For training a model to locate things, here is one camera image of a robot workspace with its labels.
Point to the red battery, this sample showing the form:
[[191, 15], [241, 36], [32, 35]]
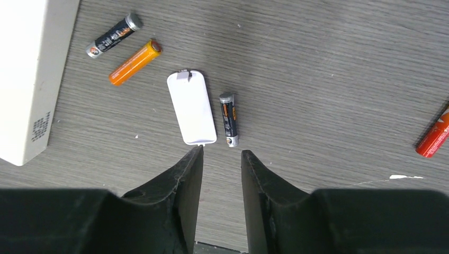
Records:
[[435, 137]]

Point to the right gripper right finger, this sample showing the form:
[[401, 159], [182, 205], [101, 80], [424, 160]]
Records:
[[281, 218]]

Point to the orange battery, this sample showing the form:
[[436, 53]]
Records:
[[135, 63]]

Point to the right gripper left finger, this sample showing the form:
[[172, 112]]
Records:
[[157, 217]]

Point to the black battery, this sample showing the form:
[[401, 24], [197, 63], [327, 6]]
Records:
[[229, 118], [124, 28]]

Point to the long white box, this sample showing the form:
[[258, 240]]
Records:
[[35, 39]]

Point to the white battery cover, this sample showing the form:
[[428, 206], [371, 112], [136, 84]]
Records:
[[192, 107]]

